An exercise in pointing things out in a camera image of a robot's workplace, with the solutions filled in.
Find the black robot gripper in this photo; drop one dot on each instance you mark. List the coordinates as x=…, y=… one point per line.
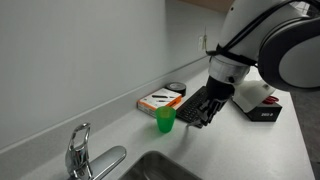
x=218, y=94

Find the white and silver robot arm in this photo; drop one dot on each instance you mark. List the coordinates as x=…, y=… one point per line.
x=265, y=45

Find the green plastic cup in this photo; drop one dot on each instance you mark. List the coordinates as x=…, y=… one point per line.
x=165, y=117

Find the black keyboard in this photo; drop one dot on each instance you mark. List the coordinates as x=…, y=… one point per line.
x=187, y=112

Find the black tape roll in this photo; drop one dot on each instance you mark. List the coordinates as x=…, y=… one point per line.
x=177, y=87

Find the orange and white box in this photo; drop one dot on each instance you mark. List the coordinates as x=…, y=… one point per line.
x=159, y=98

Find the stainless steel sink basin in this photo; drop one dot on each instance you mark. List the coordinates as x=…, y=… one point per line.
x=153, y=165

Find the chrome faucet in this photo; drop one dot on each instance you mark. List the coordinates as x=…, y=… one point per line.
x=77, y=162

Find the black ZED camera box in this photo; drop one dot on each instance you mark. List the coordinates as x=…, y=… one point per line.
x=261, y=112

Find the red handled scissors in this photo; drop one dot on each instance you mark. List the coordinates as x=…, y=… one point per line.
x=270, y=100

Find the white wall power outlet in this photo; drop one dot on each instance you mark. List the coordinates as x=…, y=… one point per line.
x=202, y=43

